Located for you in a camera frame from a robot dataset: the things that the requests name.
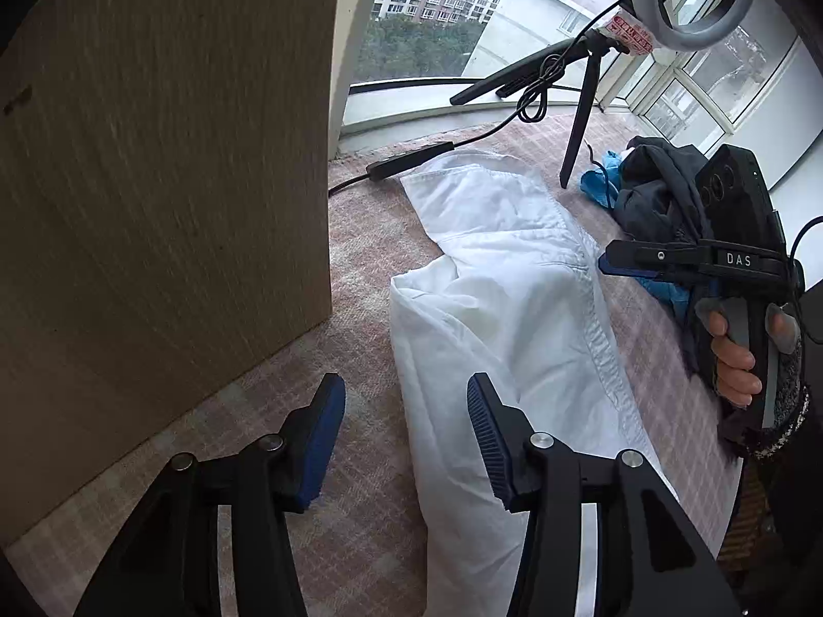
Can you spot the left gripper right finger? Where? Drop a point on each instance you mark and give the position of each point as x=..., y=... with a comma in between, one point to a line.
x=650, y=559

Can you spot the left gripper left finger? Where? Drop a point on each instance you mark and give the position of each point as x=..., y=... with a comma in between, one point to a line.
x=164, y=560

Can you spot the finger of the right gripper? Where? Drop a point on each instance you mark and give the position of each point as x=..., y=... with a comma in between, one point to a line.
x=656, y=253
x=608, y=268

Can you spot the white shirt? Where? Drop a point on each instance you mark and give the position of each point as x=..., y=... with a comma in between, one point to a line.
x=514, y=294

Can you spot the right forearm dark sleeve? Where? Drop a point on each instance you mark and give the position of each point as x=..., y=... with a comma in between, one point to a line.
x=788, y=462

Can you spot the dark clothes pile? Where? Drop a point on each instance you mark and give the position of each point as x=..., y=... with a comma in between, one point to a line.
x=658, y=201

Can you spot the right gloved hand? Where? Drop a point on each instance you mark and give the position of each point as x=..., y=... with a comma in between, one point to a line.
x=734, y=379

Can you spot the blue cloth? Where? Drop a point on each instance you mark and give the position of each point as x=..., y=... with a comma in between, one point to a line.
x=601, y=184

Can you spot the pink plaid tablecloth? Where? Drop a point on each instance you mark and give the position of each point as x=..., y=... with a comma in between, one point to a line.
x=360, y=548

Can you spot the black tripod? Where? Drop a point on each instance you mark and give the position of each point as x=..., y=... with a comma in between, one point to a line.
x=535, y=75

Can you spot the wooden board panel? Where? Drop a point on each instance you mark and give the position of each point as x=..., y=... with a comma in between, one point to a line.
x=164, y=219

